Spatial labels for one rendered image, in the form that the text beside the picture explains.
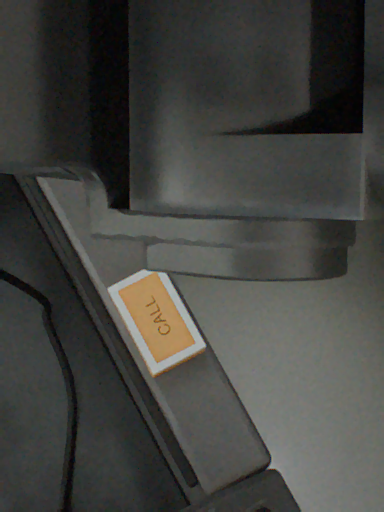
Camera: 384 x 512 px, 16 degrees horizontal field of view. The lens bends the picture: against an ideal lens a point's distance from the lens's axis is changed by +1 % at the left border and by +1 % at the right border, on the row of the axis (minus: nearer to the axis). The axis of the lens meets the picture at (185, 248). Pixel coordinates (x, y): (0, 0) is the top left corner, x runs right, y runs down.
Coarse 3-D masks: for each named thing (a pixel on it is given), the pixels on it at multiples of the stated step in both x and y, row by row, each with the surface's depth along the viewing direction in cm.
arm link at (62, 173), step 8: (0, 168) 33; (8, 168) 33; (16, 168) 33; (24, 168) 32; (32, 168) 32; (40, 168) 32; (48, 168) 31; (56, 168) 31; (64, 168) 31; (40, 176) 33; (48, 176) 33; (56, 176) 32; (64, 176) 32; (72, 176) 31
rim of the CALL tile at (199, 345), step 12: (132, 276) 69; (144, 276) 69; (108, 288) 69; (120, 288) 69; (168, 288) 69; (120, 300) 69; (180, 300) 69; (120, 312) 69; (180, 312) 69; (132, 324) 68; (192, 324) 68; (132, 336) 68; (192, 336) 68; (144, 348) 68; (192, 348) 68; (204, 348) 68; (168, 360) 68; (180, 360) 68; (156, 372) 68
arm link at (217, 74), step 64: (128, 0) 28; (192, 0) 25; (256, 0) 25; (320, 0) 25; (192, 64) 25; (256, 64) 25; (320, 64) 25; (192, 128) 26; (256, 128) 25; (320, 128) 25; (192, 192) 26; (256, 192) 25; (320, 192) 24
